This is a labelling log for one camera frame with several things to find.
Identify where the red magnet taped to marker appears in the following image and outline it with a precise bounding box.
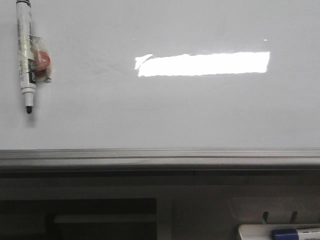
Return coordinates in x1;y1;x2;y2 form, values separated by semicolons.
32;36;52;83

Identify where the white black whiteboard marker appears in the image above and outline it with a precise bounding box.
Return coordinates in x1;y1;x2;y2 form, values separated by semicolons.
15;0;36;114

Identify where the white whiteboard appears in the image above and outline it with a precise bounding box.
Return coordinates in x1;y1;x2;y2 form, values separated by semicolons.
0;0;320;150

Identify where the white shelf board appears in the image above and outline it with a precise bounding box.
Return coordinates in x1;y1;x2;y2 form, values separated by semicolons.
53;214;157;224

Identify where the left metal tray hook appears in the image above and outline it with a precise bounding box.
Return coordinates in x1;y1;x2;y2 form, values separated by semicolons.
262;211;269;224

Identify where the metal tray hook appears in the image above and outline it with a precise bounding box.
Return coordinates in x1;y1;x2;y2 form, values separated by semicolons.
262;211;269;224
289;211;298;224

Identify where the white marker tray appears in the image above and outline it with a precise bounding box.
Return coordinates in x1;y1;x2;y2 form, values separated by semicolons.
237;223;320;240

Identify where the right metal tray hook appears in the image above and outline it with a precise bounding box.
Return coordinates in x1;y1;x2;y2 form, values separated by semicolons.
289;211;298;224

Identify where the blue capped marker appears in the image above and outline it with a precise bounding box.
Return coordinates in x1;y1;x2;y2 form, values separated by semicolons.
271;227;320;240

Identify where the grey aluminium whiteboard frame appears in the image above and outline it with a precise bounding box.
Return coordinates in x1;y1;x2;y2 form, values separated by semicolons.
0;147;320;175

